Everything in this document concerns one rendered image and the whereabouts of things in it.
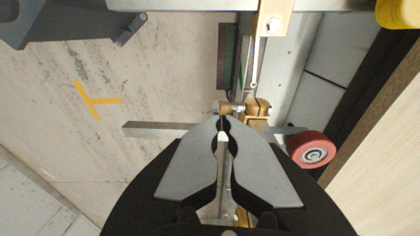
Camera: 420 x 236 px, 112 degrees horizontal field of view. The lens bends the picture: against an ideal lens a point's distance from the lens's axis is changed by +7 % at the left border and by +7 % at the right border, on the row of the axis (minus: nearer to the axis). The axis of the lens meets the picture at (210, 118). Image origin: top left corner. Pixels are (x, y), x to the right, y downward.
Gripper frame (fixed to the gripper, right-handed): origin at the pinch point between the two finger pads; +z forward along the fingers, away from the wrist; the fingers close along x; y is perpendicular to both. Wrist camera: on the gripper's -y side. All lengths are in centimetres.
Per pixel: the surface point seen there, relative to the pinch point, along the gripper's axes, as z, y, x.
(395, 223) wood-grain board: 11, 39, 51
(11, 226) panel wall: 53, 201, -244
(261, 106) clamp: 14.0, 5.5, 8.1
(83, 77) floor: 100, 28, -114
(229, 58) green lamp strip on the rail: 30.2, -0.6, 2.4
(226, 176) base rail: 31, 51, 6
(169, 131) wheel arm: 14.4, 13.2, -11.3
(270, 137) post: 7.9, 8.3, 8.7
